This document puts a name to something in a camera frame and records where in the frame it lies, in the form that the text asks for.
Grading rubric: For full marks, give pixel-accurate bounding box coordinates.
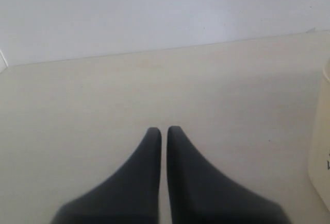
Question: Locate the small cream plastic bin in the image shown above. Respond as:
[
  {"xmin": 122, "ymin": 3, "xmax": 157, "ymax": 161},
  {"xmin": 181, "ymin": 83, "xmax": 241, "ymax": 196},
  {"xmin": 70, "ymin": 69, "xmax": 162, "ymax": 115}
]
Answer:
[{"xmin": 308, "ymin": 62, "xmax": 329, "ymax": 208}]

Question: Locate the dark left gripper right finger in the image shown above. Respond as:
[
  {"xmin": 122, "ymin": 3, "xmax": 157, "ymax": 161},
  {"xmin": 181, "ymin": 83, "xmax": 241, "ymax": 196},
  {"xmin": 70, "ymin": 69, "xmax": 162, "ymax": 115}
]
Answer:
[{"xmin": 167, "ymin": 126, "xmax": 288, "ymax": 223}]

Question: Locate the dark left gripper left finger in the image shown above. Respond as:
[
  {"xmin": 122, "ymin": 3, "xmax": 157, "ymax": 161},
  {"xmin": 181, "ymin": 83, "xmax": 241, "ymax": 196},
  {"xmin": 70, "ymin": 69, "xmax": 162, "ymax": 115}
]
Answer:
[{"xmin": 52, "ymin": 127, "xmax": 161, "ymax": 223}]

